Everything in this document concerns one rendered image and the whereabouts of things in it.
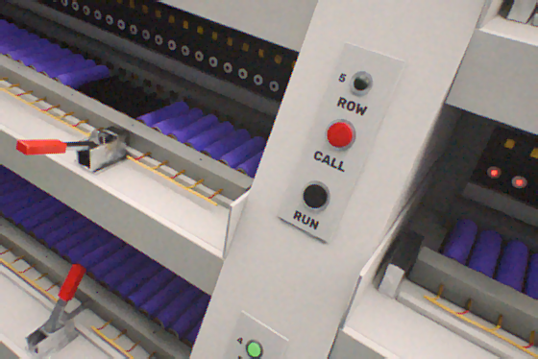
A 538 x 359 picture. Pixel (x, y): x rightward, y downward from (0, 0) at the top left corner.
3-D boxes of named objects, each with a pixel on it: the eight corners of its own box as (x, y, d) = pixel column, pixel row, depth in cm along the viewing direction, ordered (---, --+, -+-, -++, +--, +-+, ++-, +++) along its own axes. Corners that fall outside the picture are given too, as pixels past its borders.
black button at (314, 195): (320, 212, 29) (329, 190, 29) (299, 202, 30) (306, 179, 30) (325, 210, 30) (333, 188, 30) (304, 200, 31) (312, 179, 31)
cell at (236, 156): (265, 155, 47) (229, 179, 42) (251, 148, 48) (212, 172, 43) (268, 139, 46) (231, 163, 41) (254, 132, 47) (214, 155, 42)
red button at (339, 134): (345, 152, 28) (354, 127, 28) (322, 141, 29) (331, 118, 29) (349, 151, 29) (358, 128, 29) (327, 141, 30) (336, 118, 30)
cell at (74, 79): (110, 82, 55) (62, 95, 50) (99, 76, 56) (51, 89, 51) (109, 67, 54) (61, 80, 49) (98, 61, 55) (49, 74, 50)
